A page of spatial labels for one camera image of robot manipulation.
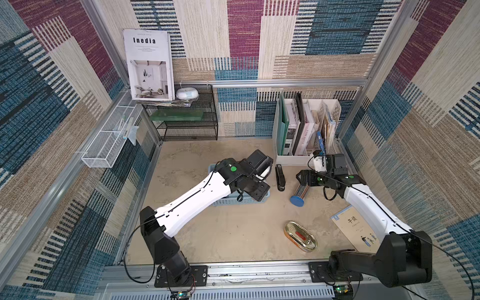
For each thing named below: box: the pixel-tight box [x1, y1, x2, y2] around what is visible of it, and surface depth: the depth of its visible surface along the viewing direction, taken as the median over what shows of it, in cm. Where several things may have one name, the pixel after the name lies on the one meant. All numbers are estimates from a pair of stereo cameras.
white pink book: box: [295, 122, 315, 156], surface depth 96 cm
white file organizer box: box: [272, 98, 342, 165], surface depth 101 cm
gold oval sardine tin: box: [283, 221, 318, 253], surface depth 81 cm
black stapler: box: [275, 163, 286, 192], surface depth 102 cm
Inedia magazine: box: [123, 28, 176, 102], surface depth 79 cm
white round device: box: [175, 87, 200, 100], surface depth 89 cm
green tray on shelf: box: [149, 108, 205, 122], surface depth 103 cm
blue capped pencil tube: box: [290, 184, 310, 207], surface depth 93 cm
